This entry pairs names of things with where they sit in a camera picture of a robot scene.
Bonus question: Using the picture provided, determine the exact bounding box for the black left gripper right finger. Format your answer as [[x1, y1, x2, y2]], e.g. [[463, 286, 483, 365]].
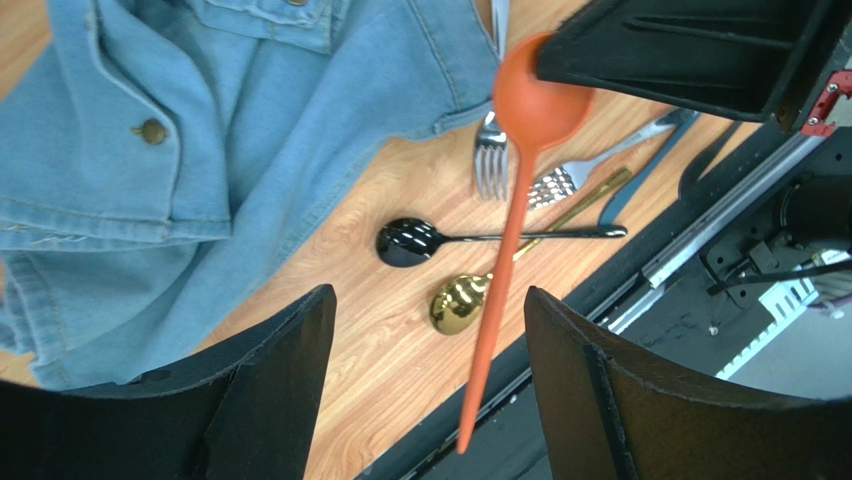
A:
[[524, 287, 851, 479]]

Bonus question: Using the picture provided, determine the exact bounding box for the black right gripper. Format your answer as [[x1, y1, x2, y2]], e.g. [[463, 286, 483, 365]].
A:
[[536, 1, 851, 137]]

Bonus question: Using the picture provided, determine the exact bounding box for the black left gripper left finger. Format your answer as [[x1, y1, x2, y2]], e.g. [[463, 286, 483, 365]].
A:
[[1, 285, 337, 479]]

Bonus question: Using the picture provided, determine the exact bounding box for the gold metal spoon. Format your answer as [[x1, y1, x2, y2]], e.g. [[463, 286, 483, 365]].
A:
[[430, 167, 632, 335]]

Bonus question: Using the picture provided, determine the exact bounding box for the orange plastic spoon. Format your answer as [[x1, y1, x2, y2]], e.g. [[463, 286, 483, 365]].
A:
[[456, 31, 594, 454]]

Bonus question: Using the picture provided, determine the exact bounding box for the black metal spoon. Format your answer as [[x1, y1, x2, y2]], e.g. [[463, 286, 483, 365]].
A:
[[375, 217, 628, 268]]

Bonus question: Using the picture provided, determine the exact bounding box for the silver metal fork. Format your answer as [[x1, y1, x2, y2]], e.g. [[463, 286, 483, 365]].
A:
[[528, 108, 701, 210]]

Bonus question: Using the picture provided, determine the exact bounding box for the silver metal knife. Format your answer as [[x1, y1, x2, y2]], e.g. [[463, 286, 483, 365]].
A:
[[474, 0, 510, 201]]

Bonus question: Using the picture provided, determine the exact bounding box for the black plastic knife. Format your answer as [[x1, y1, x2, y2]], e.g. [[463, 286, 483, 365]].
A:
[[678, 121, 742, 199]]

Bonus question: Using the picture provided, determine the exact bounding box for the dark blue plastic knife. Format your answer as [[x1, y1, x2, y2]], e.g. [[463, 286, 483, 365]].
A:
[[598, 109, 701, 226]]

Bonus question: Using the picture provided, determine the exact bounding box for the light blue denim jacket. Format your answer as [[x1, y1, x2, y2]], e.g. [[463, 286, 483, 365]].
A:
[[1, 1, 498, 391]]

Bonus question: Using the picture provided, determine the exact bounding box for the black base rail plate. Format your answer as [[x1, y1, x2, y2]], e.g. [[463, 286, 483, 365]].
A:
[[363, 126, 851, 479]]

